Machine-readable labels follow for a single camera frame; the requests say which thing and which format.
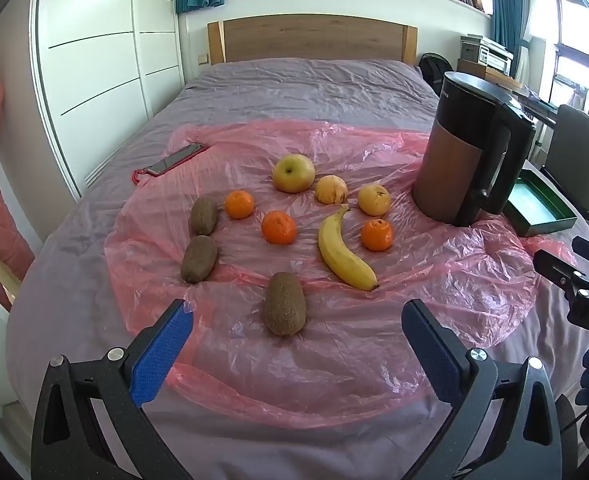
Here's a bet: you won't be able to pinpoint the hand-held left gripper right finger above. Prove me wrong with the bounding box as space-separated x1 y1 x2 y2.
401 298 564 480

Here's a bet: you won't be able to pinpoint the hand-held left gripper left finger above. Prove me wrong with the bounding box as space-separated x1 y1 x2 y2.
31 298 195 480

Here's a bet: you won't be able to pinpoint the green tray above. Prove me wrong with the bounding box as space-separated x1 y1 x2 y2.
504 168 578 238

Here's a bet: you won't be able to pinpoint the brown kiwi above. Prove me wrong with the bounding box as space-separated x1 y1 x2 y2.
180 234 220 284
189 196 220 236
265 272 307 337

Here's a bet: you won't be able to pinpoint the orange tangerine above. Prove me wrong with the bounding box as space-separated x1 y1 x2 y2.
361 218 394 252
225 189 256 220
261 210 298 245

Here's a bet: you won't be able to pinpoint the yellow banana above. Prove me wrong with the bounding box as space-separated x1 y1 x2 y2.
317 204 379 292

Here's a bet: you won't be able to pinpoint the small yellow apple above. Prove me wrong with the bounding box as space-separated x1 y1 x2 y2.
357 184 392 216

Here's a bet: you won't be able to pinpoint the yellow pear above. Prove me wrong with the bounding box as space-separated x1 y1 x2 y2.
315 175 348 205

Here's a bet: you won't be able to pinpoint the yellow-green apple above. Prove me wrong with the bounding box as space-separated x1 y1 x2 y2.
273 154 316 194

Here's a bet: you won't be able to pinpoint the pink plastic sheet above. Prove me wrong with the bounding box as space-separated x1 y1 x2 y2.
103 120 542 428

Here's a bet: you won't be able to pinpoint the grey chair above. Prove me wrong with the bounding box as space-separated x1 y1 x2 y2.
544 104 589 231

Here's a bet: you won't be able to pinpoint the copper and black kettle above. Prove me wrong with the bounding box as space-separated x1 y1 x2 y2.
412 71 537 228

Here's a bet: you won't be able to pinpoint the desk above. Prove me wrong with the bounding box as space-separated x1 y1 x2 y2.
514 85 589 161

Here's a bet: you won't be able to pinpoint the smartphone with red case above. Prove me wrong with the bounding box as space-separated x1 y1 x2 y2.
147 143 208 177

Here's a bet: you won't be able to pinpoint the wooden cabinet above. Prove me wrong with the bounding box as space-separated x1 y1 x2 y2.
457 59 522 92

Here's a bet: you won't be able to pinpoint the window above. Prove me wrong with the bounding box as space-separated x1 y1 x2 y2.
524 0 589 126

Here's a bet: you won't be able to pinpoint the white printer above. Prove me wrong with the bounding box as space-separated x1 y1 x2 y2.
460 34 515 77

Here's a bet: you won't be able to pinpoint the black backpack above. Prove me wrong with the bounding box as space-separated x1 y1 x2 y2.
418 52 456 96

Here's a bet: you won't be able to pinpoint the white wardrobe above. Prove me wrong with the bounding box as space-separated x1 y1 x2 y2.
29 0 185 201

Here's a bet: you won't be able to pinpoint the wooden headboard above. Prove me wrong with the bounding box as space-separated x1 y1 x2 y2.
207 14 418 67

